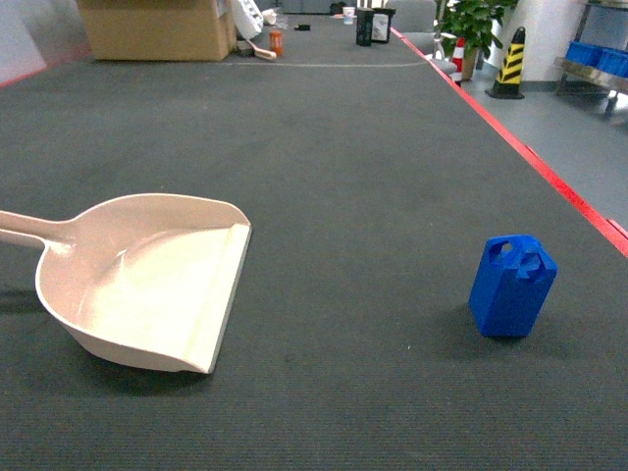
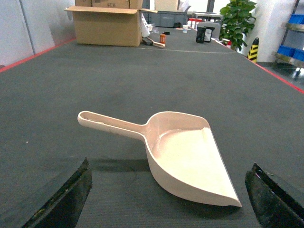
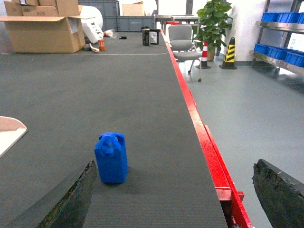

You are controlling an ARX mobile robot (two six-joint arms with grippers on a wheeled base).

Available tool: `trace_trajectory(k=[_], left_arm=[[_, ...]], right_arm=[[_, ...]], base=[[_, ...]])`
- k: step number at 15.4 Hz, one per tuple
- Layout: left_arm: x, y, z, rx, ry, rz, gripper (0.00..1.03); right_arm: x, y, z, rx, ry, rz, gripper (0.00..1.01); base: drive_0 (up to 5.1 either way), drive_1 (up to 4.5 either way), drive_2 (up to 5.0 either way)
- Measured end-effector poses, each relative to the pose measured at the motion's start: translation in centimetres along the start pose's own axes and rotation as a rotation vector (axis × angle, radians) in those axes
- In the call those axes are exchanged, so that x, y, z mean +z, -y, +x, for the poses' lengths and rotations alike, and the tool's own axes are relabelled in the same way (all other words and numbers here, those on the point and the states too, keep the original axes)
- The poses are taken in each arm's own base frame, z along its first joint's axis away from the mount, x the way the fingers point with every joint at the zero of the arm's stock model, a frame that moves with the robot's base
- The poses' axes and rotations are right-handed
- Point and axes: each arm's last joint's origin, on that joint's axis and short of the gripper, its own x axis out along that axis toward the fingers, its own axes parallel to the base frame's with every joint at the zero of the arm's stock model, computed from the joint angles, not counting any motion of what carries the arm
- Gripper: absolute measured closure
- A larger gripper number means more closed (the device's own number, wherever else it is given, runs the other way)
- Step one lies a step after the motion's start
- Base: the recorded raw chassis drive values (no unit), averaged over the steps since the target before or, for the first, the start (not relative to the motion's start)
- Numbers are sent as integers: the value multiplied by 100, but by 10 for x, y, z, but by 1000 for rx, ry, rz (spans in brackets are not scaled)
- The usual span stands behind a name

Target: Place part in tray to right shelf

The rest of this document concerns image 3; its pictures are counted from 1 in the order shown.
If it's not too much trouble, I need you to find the white plastic roll bag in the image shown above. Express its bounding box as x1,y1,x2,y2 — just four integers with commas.
80,5,104,44

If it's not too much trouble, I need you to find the grey plastic crate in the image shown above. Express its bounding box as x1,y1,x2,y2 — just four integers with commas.
102,16,156,32

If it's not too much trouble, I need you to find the beige plastic dustpan tray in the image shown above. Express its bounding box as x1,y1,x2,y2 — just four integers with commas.
0,116,28,157

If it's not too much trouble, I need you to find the black white box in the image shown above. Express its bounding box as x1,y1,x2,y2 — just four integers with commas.
149,29,160,45

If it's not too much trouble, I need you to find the wooden brush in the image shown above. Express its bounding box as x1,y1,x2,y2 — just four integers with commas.
84,43,99,53

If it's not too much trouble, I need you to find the red white traffic cone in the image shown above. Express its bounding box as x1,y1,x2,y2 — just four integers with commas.
196,42,210,69

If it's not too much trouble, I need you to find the blue plastic part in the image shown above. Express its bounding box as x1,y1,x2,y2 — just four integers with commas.
94,132,128,183

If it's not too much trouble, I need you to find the blue bin on rack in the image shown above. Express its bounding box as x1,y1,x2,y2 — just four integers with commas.
254,43,269,55
267,47,291,61

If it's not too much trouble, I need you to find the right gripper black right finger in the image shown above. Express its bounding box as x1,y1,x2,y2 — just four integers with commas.
252,159,304,228

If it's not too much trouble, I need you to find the black box on table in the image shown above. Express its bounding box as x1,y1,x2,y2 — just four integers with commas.
142,28,150,46

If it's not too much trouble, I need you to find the green potted plant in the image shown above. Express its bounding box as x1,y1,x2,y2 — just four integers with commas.
194,0,233,61

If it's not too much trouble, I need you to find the yellow black traffic cone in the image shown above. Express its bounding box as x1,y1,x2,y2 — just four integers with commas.
219,37,237,70

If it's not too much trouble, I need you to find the red table edge rail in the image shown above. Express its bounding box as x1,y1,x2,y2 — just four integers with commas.
161,30,253,228

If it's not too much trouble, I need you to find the large open cardboard box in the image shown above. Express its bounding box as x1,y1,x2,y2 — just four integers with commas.
0,16,85,53

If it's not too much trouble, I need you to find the grey office chair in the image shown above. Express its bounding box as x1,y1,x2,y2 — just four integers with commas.
168,24,202,82

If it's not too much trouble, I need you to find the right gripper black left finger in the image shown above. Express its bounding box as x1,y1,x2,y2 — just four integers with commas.
4,161,97,228

